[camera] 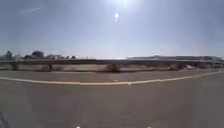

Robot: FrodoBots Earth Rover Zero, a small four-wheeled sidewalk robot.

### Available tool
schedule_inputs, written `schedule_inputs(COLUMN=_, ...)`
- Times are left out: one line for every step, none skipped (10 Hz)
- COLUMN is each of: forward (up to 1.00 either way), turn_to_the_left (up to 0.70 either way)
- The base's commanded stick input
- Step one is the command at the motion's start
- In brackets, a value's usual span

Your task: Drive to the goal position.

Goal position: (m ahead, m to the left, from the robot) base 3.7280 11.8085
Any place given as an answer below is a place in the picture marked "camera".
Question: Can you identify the grey metal guardrail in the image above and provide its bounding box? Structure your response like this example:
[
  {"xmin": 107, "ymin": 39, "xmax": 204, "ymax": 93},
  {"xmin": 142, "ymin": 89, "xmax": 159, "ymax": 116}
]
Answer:
[{"xmin": 0, "ymin": 58, "xmax": 224, "ymax": 72}]

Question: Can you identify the grey asphalt road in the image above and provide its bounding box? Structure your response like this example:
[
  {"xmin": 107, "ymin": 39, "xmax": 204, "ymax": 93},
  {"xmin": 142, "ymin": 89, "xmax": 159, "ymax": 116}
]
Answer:
[{"xmin": 0, "ymin": 68, "xmax": 224, "ymax": 128}]

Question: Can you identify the long low building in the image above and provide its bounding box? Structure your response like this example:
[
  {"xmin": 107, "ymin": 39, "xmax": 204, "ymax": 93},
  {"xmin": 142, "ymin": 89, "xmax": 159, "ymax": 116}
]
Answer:
[{"xmin": 127, "ymin": 54, "xmax": 224, "ymax": 62}]

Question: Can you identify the row of trees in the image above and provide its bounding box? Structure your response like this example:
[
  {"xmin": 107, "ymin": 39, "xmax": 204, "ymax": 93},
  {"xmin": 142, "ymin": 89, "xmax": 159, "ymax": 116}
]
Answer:
[{"xmin": 0, "ymin": 50, "xmax": 78, "ymax": 61}]

